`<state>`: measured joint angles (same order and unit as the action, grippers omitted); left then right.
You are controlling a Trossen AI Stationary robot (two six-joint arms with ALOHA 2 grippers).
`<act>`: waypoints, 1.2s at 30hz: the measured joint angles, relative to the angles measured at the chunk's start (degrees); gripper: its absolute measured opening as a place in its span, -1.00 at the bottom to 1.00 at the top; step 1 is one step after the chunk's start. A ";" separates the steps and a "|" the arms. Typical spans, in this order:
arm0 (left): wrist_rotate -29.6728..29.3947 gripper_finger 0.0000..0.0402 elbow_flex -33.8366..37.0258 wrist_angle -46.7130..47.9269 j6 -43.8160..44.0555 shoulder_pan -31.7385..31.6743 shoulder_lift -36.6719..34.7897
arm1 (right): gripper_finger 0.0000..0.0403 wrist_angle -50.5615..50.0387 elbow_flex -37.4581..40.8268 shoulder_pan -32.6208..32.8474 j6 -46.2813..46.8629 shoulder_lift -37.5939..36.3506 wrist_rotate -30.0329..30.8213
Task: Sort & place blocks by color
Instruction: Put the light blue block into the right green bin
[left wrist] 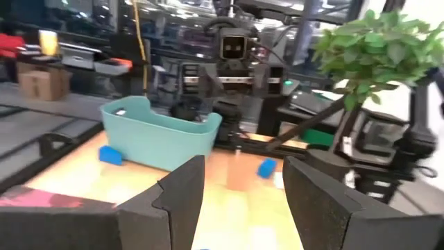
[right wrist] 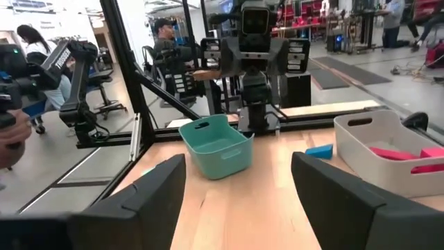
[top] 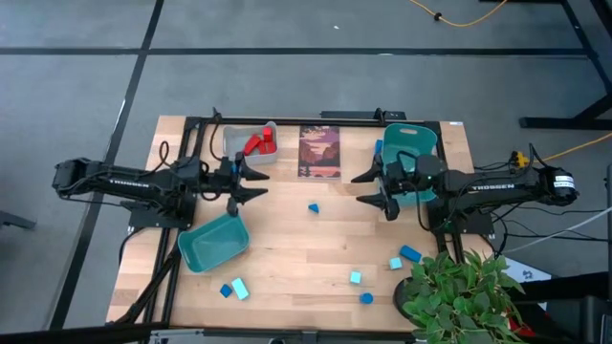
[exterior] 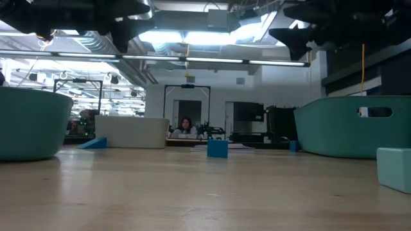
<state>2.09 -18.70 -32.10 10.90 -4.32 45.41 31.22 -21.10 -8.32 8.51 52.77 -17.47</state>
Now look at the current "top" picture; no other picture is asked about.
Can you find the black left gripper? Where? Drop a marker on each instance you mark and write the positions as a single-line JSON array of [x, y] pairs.
[[225, 174]]

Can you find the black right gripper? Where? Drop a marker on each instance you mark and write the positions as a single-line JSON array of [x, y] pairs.
[[399, 179]]

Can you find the light blue cube block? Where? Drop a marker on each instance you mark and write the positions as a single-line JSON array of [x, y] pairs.
[[396, 263], [355, 277]]

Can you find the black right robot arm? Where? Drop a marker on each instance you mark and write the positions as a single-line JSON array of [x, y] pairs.
[[497, 187]]

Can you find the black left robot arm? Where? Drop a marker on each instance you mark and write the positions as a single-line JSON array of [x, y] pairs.
[[129, 182]]

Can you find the dark blue cube block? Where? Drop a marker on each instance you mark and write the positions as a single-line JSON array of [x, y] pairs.
[[378, 145]]

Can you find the light grey plastic bin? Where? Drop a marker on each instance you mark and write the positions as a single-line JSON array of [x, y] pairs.
[[234, 138]]

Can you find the dark blue triangular block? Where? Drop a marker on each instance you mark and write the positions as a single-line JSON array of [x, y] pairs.
[[313, 209]]

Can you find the landscape art postcard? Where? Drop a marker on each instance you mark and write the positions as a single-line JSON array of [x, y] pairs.
[[318, 153]]

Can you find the teal plastic tub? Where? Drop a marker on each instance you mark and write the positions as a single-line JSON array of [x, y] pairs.
[[215, 243]]

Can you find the black bar device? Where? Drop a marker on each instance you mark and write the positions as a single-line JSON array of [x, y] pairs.
[[354, 115]]

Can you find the dark blue rectangular block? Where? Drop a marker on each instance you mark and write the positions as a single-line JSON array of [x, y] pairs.
[[410, 253]]

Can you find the light blue rectangular block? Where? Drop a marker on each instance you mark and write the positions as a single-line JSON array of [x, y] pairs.
[[240, 289]]

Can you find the small dark blue block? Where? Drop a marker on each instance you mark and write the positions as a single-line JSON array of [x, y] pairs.
[[225, 291]]

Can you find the dark blue round block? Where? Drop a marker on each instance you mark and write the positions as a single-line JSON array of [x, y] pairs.
[[366, 298]]

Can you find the black plant pot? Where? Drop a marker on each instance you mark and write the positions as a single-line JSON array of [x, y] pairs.
[[399, 296]]

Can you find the artificial green plant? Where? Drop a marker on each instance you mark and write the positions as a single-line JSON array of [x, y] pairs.
[[459, 301]]

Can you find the white printed paper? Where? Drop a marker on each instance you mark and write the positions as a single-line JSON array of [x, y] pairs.
[[531, 273]]

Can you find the black stand leg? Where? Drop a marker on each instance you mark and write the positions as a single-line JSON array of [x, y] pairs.
[[550, 122]]

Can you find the grey furniture foot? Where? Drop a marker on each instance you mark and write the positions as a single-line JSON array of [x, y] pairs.
[[14, 221]]

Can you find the black equipment box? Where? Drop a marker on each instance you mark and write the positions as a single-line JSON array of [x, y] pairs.
[[583, 315]]

